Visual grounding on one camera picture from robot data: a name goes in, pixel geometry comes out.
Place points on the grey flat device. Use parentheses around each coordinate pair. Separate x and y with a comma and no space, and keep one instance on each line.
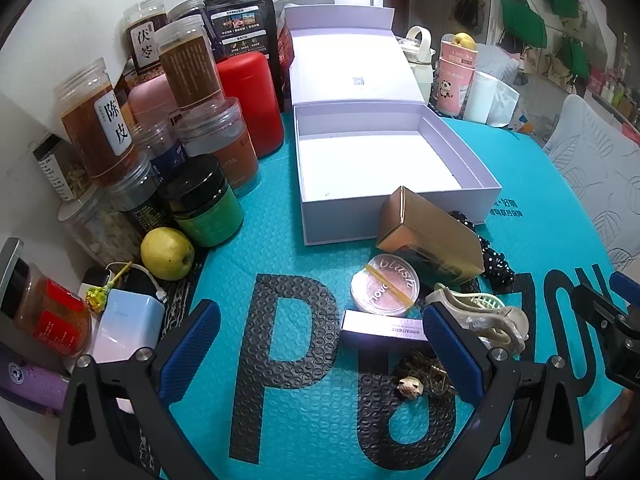
(10,270)

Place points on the yellow green flower charm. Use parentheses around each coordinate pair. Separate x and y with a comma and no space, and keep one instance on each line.
(97,297)

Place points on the green jar black lid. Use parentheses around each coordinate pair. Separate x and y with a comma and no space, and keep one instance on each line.
(207,210)

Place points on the pack of pale slices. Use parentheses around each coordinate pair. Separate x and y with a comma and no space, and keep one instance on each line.
(62,172)

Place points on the clear gold hair claw clip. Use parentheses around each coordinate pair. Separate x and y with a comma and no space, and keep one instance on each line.
(415,387)

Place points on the white paper roll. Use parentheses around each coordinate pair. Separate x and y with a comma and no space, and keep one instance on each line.
(487,97)

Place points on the red canister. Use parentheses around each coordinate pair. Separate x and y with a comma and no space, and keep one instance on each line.
(250,105)

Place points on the gold box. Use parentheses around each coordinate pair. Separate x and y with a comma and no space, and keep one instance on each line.
(430,230)

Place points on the red orange carton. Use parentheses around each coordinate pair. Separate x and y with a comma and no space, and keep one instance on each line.
(284,65)

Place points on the black hanging bag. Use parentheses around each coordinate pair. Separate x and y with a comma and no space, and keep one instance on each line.
(467,5)

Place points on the pale blue power bank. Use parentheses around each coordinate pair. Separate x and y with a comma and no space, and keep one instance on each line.
(130,325)

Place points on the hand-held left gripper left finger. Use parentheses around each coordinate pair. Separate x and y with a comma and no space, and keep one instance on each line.
(192,340)

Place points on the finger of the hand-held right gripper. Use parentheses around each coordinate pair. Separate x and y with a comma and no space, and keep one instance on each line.
(622,284)
(597,305)

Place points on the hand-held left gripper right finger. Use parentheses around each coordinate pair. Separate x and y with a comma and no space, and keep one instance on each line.
(450,350)

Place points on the black printed pouch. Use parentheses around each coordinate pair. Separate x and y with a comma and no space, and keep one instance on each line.
(240,20)

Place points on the dark jar white label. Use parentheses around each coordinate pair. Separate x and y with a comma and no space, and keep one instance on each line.
(145,35)

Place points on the shelf of small bottles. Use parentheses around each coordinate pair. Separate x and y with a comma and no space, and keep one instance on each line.
(617,92)

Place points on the pink bottle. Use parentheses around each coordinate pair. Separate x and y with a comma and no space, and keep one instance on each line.
(150,102)

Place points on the cream hair claw clip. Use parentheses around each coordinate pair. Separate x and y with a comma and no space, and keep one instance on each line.
(505,322)

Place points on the amber jar white label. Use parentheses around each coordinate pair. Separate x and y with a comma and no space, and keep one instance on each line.
(95,125)

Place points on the pink panda cup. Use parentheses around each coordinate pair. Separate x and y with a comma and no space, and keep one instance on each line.
(452,90)

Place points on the clear jar black label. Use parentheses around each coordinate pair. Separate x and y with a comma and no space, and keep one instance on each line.
(142,200)

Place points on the pink round compact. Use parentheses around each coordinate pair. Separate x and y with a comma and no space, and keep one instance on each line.
(385,287)

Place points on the yellow rubber band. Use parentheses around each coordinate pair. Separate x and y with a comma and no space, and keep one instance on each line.
(390,281)

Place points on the yellow green pear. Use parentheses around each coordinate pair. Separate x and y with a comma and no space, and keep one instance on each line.
(167,255)

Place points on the small jar red label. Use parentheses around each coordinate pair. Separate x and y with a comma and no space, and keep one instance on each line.
(50,315)

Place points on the clear jar reddish contents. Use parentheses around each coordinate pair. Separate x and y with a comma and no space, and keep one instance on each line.
(225,150)

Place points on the lavender slim box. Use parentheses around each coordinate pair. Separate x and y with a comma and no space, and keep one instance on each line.
(380,327)

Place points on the lavender gift box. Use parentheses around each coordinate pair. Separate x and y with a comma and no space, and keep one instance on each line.
(360,160)

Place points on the black polka dot scrunchie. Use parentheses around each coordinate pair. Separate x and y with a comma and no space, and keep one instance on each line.
(497,265)

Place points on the yellow apple in cup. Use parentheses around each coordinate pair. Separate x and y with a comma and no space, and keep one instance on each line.
(462,41)

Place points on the clear jar brown label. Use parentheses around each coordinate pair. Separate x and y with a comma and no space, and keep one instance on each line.
(190,65)

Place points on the purple bottle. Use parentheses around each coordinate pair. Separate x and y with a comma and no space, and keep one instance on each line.
(30,377)

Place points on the clear jar white pieces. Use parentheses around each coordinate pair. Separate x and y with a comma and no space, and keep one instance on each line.
(105,230)

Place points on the dark purple jar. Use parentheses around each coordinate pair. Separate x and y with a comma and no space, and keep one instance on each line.
(186,10)

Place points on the leaf print grey cushion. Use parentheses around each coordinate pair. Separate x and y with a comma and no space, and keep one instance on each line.
(595,160)
(495,62)

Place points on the clear jar blue label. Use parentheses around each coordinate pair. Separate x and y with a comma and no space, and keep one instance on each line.
(162,150)

